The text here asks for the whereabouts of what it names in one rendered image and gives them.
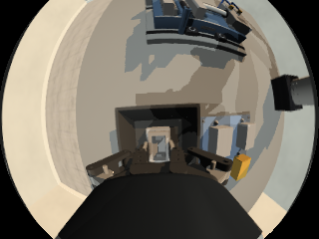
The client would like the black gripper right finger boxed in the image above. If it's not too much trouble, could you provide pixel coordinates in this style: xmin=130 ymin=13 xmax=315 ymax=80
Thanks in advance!
xmin=168 ymin=140 xmax=233 ymax=186

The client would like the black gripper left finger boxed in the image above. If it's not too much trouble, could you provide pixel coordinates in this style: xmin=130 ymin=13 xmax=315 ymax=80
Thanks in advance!
xmin=86 ymin=141 xmax=150 ymax=188

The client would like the yellow-orange block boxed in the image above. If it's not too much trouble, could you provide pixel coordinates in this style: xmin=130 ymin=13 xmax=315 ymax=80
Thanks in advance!
xmin=230 ymin=154 xmax=251 ymax=181

